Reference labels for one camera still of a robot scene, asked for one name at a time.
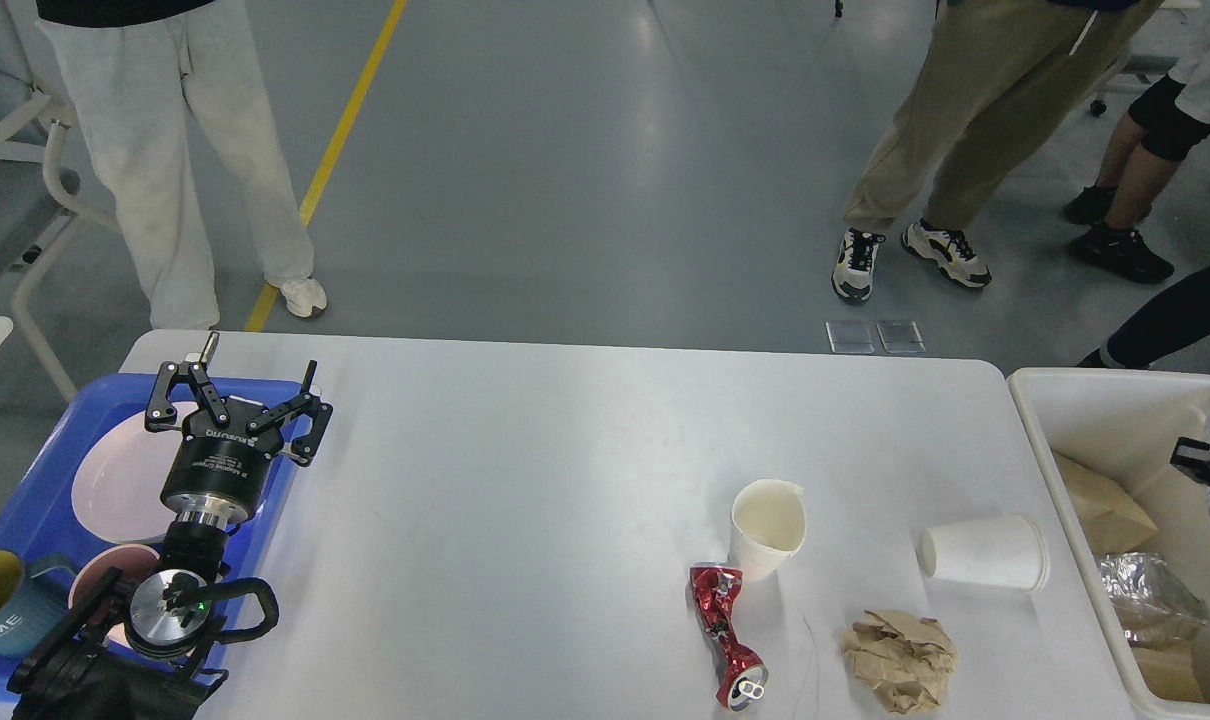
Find person in black shorts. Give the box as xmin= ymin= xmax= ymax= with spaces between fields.
xmin=1065 ymin=8 xmax=1210 ymax=284

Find floor outlet plates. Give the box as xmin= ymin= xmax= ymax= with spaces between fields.
xmin=825 ymin=319 xmax=926 ymax=355

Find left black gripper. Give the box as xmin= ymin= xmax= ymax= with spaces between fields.
xmin=145 ymin=332 xmax=334 ymax=531

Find grey office chair left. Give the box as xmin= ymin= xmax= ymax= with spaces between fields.
xmin=0 ymin=1 xmax=120 ymax=401

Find white office chair right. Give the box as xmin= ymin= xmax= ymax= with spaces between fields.
xmin=1088 ymin=54 xmax=1179 ymax=117

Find pink plate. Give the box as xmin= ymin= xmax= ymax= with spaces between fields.
xmin=71 ymin=411 xmax=183 ymax=545

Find person in white trousers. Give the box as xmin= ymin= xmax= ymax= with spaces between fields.
xmin=35 ymin=1 xmax=329 ymax=332

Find crushed red can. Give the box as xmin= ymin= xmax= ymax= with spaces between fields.
xmin=688 ymin=561 xmax=770 ymax=712

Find person in khaki trousers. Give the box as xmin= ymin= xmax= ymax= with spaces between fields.
xmin=832 ymin=1 xmax=1159 ymax=304

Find teal mug yellow inside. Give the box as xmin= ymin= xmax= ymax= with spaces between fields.
xmin=0 ymin=551 xmax=80 ymax=659

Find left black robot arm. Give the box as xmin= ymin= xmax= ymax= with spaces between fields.
xmin=7 ymin=332 xmax=334 ymax=719

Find white paper cup lying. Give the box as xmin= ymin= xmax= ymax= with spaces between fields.
xmin=917 ymin=514 xmax=1050 ymax=592

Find white plastic bin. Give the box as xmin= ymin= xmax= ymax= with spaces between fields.
xmin=1008 ymin=368 xmax=1210 ymax=719

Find pink mug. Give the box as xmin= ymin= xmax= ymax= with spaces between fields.
xmin=69 ymin=543 xmax=166 ymax=646

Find white paper cup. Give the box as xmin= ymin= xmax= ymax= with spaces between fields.
xmin=727 ymin=479 xmax=807 ymax=583
xmin=917 ymin=514 xmax=1050 ymax=592

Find brown paper bag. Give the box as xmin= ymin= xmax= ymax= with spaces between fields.
xmin=1054 ymin=454 xmax=1204 ymax=702

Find crumpled brown paper ball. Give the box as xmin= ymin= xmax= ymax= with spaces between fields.
xmin=841 ymin=609 xmax=958 ymax=715

